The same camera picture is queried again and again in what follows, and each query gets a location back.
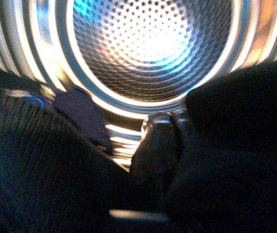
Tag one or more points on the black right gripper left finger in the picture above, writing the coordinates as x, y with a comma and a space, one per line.
31, 157

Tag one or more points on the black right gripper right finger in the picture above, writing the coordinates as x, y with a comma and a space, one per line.
237, 145

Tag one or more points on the navy blue garment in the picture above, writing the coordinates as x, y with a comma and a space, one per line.
80, 116

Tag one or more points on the perforated steel washer drum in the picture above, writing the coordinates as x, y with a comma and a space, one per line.
152, 48

